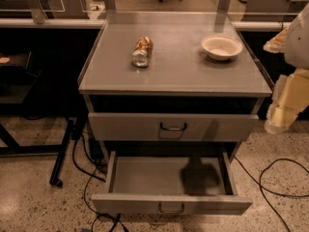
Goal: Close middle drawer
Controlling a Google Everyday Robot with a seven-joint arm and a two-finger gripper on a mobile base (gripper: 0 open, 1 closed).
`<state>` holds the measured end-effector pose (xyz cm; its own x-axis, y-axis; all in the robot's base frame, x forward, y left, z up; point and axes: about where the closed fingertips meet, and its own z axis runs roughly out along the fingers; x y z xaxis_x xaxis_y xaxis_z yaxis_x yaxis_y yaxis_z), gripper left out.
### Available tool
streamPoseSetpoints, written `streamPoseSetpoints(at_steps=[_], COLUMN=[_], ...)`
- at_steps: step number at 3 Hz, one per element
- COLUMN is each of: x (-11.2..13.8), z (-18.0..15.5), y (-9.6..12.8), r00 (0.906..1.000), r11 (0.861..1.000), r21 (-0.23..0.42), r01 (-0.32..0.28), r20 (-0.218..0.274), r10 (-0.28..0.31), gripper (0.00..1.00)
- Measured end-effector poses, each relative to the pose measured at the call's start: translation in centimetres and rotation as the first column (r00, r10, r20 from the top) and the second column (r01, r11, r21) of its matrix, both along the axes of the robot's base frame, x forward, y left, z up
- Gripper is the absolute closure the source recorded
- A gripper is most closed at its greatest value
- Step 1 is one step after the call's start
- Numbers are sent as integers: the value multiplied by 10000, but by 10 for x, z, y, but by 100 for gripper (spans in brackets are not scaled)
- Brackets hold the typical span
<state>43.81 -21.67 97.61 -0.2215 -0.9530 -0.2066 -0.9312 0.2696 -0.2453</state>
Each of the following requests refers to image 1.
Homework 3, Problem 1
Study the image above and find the grey drawer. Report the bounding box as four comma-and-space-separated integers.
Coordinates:
89, 112, 258, 142
92, 151, 252, 216

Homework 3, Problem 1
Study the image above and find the black cable left floor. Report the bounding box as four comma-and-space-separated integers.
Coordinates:
70, 132, 129, 232

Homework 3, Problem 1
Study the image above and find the black cable floor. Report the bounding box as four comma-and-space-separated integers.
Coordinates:
70, 132, 129, 232
234, 156, 309, 232

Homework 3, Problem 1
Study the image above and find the grey drawer cabinet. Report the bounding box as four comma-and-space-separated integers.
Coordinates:
77, 11, 274, 153

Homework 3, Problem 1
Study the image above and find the grey top drawer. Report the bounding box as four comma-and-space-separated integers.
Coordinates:
89, 112, 258, 142

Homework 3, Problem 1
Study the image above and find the crushed orange soda can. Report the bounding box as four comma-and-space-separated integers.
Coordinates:
131, 36, 154, 68

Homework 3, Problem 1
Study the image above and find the left metal post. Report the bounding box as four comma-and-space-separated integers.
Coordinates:
27, 0, 46, 24

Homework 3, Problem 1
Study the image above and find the white horizontal rail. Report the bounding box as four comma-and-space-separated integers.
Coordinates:
0, 18, 291, 32

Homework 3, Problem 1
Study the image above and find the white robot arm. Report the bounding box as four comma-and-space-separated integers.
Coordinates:
264, 5, 309, 134

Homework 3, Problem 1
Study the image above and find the black cable right floor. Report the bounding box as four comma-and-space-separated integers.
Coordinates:
234, 156, 309, 232

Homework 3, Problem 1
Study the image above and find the white paper bowl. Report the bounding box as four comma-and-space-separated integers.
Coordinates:
201, 35, 243, 61

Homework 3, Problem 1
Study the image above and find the black side table frame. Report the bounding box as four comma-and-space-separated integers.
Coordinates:
0, 52, 73, 188

